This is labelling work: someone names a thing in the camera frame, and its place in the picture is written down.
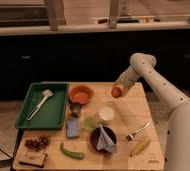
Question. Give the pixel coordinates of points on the small metal cup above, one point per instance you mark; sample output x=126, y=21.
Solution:
x=75, y=109

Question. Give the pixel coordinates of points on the red apple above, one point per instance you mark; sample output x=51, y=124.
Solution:
x=116, y=92

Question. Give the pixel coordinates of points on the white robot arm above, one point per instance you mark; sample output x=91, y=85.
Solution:
x=177, y=153

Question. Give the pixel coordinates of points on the dark brown bowl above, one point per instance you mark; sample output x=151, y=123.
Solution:
x=94, y=137

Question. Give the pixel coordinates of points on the blue folded cloth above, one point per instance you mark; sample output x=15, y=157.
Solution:
x=105, y=142

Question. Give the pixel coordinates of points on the brown wooden block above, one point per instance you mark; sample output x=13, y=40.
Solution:
x=33, y=158

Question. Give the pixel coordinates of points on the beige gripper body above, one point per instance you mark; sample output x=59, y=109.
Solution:
x=123, y=91

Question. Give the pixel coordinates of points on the white cup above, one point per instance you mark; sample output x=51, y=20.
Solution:
x=106, y=114

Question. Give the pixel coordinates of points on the blue sponge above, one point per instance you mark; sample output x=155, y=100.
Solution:
x=72, y=127

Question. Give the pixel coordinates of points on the green plastic tray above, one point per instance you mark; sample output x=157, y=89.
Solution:
x=51, y=115

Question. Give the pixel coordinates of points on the yellow corn cob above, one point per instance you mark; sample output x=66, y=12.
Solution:
x=140, y=146

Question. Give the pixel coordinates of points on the metal fork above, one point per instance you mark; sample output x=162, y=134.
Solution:
x=131, y=136

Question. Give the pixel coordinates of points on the bunch of dark grapes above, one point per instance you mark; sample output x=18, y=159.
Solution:
x=38, y=143

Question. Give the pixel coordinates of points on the green chili pepper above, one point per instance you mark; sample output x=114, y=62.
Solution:
x=72, y=154

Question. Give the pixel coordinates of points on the orange bowl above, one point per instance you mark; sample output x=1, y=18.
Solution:
x=81, y=94

